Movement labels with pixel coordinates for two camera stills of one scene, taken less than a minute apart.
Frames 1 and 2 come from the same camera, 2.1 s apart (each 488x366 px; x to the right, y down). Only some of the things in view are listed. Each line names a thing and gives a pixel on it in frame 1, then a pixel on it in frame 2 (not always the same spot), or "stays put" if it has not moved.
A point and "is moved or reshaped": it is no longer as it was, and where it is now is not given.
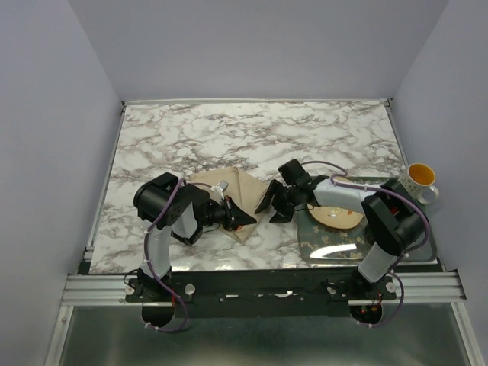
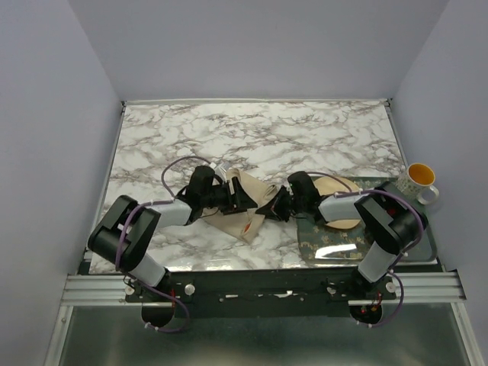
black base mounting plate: (258, 292) stays put
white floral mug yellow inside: (416, 178) stays put
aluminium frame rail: (119, 290) stays put
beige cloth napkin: (245, 191) is moved or reshaped
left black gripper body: (224, 213) -> (221, 197)
